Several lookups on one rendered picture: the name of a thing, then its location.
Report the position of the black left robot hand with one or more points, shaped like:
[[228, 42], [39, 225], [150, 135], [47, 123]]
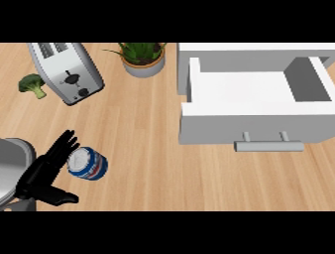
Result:
[[42, 172]]

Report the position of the blue and white can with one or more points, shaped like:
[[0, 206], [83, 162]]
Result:
[[88, 163]]

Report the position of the white open drawer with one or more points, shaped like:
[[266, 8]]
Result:
[[266, 109]]

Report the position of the green broccoli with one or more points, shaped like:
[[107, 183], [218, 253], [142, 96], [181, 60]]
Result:
[[32, 84]]

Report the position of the silver toaster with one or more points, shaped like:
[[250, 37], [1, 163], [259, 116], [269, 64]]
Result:
[[69, 74]]

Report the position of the potted green plant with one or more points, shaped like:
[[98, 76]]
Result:
[[141, 58]]

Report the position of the white cabinet body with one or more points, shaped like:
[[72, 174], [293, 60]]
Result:
[[252, 54]]

